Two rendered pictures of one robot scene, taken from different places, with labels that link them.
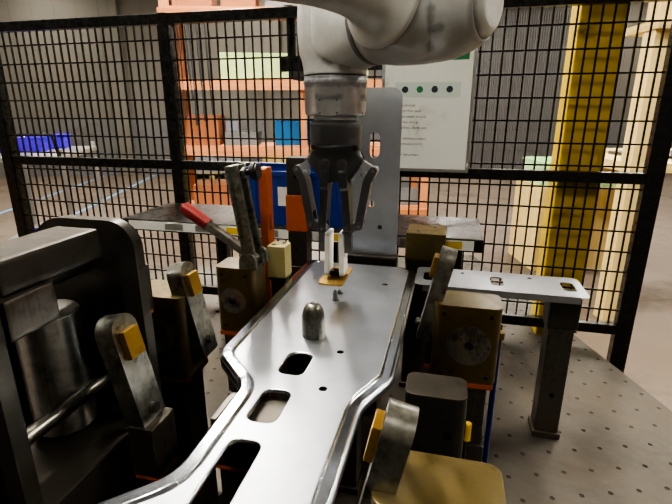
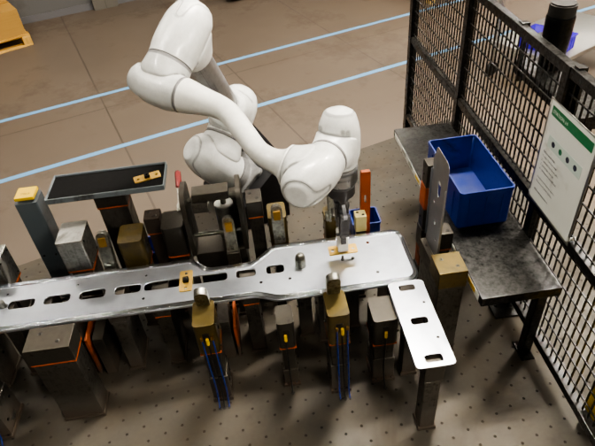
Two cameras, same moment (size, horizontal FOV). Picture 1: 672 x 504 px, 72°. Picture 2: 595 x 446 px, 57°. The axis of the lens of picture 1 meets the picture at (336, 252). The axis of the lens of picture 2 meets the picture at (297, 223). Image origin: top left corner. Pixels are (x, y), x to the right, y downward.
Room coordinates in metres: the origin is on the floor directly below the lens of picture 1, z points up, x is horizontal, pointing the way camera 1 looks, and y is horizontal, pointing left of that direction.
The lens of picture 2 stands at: (0.23, -1.08, 2.13)
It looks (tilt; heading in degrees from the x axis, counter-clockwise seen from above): 40 degrees down; 73
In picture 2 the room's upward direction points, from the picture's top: 5 degrees counter-clockwise
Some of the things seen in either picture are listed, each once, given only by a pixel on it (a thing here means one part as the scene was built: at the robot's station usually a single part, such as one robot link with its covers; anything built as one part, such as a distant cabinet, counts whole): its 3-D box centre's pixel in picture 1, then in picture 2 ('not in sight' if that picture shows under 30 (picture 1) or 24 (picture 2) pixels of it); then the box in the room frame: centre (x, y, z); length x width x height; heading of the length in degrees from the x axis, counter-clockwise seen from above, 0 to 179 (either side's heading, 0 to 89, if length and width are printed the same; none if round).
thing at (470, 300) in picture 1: (468, 407); (338, 348); (0.59, -0.20, 0.87); 0.12 x 0.07 x 0.35; 76
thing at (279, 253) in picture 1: (282, 334); (359, 256); (0.81, 0.10, 0.88); 0.04 x 0.04 x 0.37; 76
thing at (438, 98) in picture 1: (426, 109); (562, 171); (1.21, -0.23, 1.30); 0.23 x 0.02 x 0.31; 76
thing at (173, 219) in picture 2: not in sight; (184, 260); (0.26, 0.33, 0.89); 0.12 x 0.07 x 0.38; 76
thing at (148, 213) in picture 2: not in sight; (166, 260); (0.21, 0.34, 0.90); 0.05 x 0.05 x 0.40; 76
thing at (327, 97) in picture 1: (335, 99); (340, 173); (0.70, 0.00, 1.31); 0.09 x 0.09 x 0.06
